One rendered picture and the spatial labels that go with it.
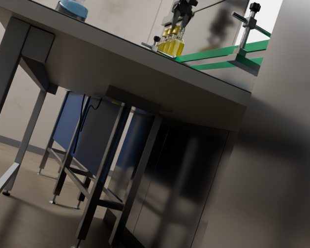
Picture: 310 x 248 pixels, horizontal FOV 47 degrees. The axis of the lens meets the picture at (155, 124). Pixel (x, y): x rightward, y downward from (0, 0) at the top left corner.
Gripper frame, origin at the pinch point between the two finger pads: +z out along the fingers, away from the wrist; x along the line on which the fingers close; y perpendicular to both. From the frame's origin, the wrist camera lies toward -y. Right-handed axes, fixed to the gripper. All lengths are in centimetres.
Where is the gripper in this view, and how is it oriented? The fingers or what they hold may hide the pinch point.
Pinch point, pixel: (177, 27)
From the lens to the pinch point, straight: 183.7
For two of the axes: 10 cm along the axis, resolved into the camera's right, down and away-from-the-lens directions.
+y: -4.0, -0.9, 9.1
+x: -8.6, -3.2, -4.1
